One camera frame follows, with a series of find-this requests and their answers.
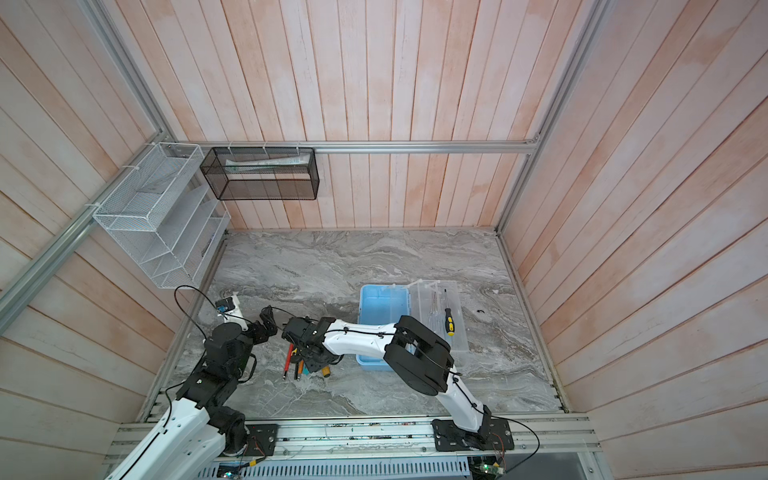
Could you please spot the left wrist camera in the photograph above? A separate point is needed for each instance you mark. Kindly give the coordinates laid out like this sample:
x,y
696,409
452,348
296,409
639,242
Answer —
x,y
228,309

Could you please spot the aluminium front rail frame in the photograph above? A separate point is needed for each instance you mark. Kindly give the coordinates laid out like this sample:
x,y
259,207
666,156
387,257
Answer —
x,y
557,446

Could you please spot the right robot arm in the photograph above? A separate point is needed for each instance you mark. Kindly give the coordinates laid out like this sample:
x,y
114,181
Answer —
x,y
420,358

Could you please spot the left aluminium wall rail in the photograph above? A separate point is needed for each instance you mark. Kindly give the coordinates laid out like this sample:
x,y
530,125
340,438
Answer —
x,y
30,281

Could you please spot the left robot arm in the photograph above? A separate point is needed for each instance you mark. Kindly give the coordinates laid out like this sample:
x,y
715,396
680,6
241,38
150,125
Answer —
x,y
198,426

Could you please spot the horizontal aluminium wall rail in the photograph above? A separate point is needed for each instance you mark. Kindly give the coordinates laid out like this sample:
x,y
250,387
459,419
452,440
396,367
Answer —
x,y
385,147

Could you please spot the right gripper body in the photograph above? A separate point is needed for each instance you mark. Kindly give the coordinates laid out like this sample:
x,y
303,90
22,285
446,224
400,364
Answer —
x,y
311,361

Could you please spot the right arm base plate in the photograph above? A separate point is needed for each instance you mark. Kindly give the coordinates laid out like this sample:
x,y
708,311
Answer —
x,y
494,434

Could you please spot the red handled hex key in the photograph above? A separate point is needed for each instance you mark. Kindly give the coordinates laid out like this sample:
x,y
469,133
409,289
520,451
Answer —
x,y
288,359

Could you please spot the white wire mesh shelf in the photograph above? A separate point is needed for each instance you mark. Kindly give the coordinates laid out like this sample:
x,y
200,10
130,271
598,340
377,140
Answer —
x,y
170,227

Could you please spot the short yellow black screwdriver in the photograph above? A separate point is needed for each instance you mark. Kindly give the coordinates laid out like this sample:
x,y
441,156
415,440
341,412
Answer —
x,y
449,323

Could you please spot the black mesh wall basket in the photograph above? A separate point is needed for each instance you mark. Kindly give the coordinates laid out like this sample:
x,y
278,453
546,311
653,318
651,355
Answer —
x,y
262,173

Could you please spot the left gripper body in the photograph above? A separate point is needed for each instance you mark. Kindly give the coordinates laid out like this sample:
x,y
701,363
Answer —
x,y
256,333

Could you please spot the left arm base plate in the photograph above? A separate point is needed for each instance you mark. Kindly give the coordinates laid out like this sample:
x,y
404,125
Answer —
x,y
251,440

